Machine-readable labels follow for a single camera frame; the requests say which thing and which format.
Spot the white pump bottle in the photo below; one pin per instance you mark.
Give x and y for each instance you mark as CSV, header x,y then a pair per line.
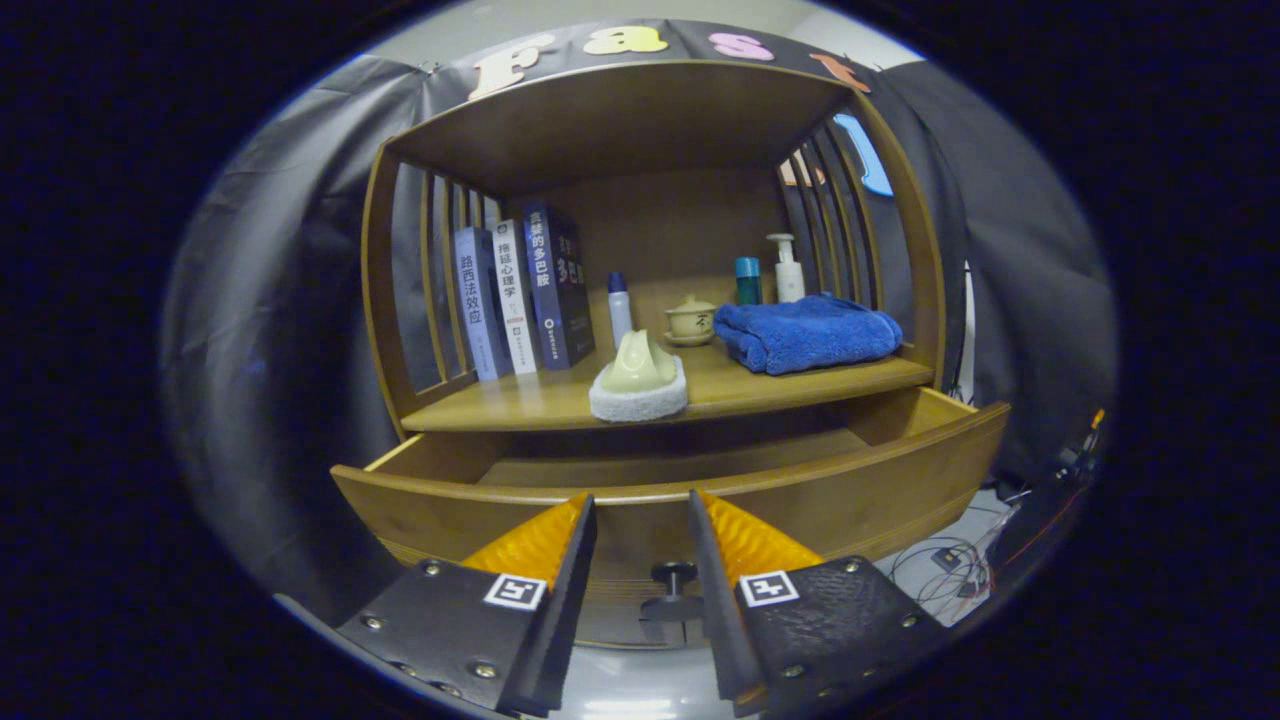
x,y
788,275

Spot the wooden countertop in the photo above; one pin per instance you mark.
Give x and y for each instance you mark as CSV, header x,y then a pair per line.
x,y
760,390

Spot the teal bottle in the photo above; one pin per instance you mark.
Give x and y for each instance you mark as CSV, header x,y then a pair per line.
x,y
748,283

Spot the beige lidded teacup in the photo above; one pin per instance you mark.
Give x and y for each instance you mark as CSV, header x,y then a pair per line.
x,y
690,320

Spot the orange and black clamp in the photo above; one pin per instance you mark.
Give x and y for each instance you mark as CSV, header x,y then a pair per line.
x,y
1093,425

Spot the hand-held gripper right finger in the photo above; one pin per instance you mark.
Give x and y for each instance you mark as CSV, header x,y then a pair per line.
x,y
712,600

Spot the folded blue towel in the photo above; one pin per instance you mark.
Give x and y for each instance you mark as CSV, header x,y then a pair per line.
x,y
810,335

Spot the wooden cabinet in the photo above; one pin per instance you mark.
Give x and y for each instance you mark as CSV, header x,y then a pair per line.
x,y
620,120

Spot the white bottle with blue cap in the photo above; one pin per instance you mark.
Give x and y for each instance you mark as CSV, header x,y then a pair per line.
x,y
620,315

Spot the wooden drawer with black knob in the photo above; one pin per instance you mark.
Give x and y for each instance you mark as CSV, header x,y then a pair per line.
x,y
440,520

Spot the pale green brush white base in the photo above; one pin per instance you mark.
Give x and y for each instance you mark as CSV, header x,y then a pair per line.
x,y
640,375

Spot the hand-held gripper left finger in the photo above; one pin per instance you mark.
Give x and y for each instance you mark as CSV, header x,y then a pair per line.
x,y
565,600

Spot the light blue book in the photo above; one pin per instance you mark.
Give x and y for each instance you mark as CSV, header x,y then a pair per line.
x,y
475,305

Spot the white book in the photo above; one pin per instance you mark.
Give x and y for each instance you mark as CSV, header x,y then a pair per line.
x,y
515,300

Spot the dark blue book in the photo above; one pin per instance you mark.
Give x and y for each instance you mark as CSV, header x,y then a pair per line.
x,y
560,290

